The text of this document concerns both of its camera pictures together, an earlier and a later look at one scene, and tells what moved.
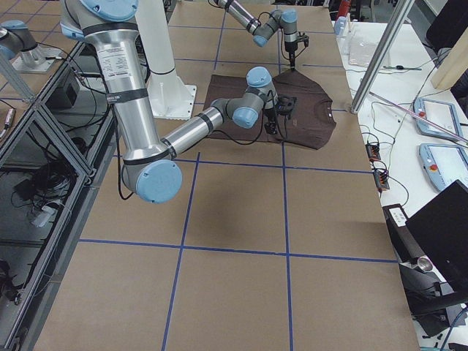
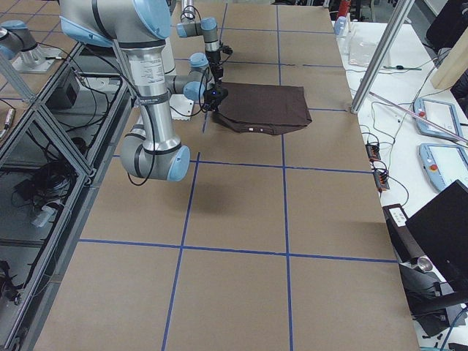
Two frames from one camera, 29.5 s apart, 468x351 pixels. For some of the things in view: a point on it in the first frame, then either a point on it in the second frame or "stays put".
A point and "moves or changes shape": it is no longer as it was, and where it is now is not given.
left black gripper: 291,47 to 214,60
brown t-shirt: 309,126 moves or changes shape
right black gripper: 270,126 to 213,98
